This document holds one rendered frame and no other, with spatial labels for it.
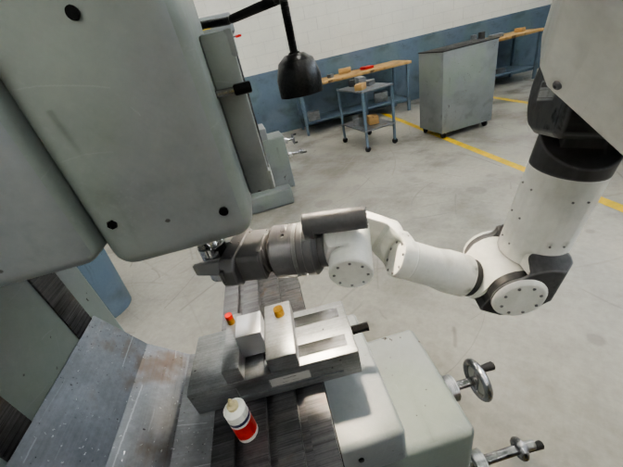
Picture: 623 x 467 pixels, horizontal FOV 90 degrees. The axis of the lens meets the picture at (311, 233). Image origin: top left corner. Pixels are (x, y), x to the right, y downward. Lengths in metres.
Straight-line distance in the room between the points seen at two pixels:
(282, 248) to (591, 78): 0.37
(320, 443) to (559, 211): 0.52
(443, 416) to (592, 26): 0.79
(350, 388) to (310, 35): 6.73
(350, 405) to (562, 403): 1.25
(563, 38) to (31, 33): 0.43
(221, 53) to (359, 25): 6.93
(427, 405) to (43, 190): 0.85
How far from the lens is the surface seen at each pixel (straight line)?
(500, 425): 1.75
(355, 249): 0.44
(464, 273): 0.55
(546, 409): 1.84
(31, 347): 0.78
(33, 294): 0.81
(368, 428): 0.76
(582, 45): 0.30
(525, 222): 0.53
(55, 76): 0.41
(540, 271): 0.55
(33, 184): 0.44
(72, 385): 0.82
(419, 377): 0.95
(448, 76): 4.81
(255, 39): 6.98
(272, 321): 0.70
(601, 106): 0.32
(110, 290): 2.88
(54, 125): 0.42
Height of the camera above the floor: 1.52
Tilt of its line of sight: 31 degrees down
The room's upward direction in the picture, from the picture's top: 13 degrees counter-clockwise
